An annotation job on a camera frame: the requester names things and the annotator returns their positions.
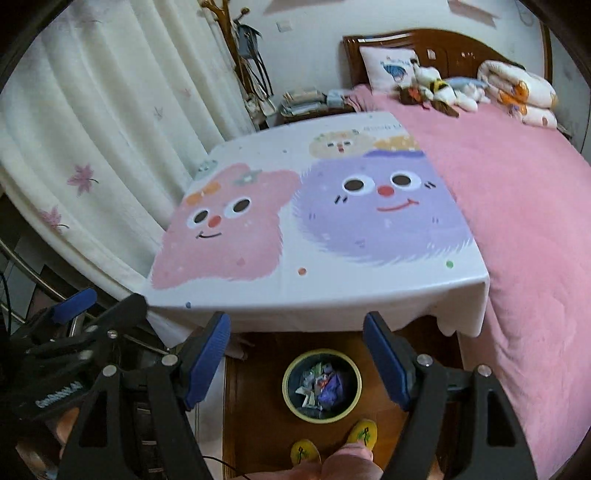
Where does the yellow rimmed trash bin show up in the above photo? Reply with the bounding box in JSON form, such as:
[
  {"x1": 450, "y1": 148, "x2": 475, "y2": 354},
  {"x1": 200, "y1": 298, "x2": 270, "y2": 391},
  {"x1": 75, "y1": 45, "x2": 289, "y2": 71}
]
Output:
[{"x1": 281, "y1": 349, "x2": 363, "y2": 425}]

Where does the person's left hand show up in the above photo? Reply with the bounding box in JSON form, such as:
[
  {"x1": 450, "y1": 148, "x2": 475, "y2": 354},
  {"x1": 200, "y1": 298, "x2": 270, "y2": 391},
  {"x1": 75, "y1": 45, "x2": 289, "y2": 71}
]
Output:
[{"x1": 16, "y1": 407, "x2": 80, "y2": 479}]

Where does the purple plastic bag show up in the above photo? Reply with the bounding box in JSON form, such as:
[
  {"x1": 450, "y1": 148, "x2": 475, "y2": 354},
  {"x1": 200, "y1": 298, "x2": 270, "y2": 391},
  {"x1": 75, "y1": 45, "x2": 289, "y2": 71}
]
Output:
[{"x1": 318, "y1": 372, "x2": 344, "y2": 410}]

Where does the right yellow slipper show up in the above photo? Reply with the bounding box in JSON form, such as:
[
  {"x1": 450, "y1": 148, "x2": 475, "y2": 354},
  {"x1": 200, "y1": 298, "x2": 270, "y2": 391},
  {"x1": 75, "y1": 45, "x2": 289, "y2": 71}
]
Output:
[{"x1": 346, "y1": 419, "x2": 378, "y2": 451}]

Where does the yellow slipper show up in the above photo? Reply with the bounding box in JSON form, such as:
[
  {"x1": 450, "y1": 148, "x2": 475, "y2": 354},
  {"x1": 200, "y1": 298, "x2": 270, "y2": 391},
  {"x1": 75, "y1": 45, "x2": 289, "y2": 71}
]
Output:
[
  {"x1": 346, "y1": 419, "x2": 378, "y2": 451},
  {"x1": 290, "y1": 439, "x2": 322, "y2": 467}
]

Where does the left yellow slipper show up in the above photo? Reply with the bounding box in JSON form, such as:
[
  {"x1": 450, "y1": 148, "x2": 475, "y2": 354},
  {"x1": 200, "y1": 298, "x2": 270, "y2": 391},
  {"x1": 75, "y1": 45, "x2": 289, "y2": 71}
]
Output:
[{"x1": 290, "y1": 439, "x2": 322, "y2": 467}]

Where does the cartoon monster tablecloth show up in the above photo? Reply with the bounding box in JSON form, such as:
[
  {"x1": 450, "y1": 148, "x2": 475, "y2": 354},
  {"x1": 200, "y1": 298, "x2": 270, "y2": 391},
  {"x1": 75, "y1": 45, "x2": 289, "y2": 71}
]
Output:
[{"x1": 142, "y1": 112, "x2": 490, "y2": 346}]

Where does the white floral curtain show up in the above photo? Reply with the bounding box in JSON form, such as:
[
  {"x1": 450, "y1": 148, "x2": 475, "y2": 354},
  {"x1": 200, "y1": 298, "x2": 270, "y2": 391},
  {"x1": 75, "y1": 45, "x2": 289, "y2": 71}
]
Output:
[{"x1": 1, "y1": 1, "x2": 253, "y2": 299}]

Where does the pink bed blanket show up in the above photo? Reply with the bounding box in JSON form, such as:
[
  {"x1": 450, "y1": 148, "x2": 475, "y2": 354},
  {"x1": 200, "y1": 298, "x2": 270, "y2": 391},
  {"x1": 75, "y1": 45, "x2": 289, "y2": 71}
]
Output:
[{"x1": 349, "y1": 85, "x2": 590, "y2": 479}]

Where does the stack of books papers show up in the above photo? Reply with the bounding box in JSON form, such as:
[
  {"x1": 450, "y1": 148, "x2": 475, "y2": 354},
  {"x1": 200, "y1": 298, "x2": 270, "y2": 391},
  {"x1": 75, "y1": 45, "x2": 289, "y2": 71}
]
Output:
[{"x1": 280, "y1": 88, "x2": 351, "y2": 118}]

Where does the pile of plush toys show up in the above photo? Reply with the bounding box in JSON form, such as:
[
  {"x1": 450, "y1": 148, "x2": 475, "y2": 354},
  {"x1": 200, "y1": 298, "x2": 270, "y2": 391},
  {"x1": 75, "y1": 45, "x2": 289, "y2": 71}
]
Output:
[{"x1": 398, "y1": 59, "x2": 491, "y2": 118}]

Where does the white printed pillow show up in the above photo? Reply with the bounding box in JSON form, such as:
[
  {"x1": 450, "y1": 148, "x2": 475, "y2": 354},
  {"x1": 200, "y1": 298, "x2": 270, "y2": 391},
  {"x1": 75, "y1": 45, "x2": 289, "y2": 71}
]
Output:
[{"x1": 360, "y1": 47, "x2": 419, "y2": 93}]

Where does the rolled white cartoon quilt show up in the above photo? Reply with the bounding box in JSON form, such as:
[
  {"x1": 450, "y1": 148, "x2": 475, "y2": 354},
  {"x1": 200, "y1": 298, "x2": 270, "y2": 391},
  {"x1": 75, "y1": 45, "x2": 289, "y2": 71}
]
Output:
[{"x1": 478, "y1": 60, "x2": 558, "y2": 130}]

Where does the wooden coat rack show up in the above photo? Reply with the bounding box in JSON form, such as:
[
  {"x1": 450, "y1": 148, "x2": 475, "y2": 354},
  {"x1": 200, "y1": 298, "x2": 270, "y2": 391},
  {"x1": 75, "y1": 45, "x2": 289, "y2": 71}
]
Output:
[{"x1": 198, "y1": 0, "x2": 279, "y2": 130}]

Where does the wooden bed headboard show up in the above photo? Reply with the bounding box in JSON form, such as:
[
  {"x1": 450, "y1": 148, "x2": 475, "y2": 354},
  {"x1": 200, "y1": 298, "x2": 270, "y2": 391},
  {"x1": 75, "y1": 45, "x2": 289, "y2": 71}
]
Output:
[{"x1": 342, "y1": 25, "x2": 553, "y2": 87}]

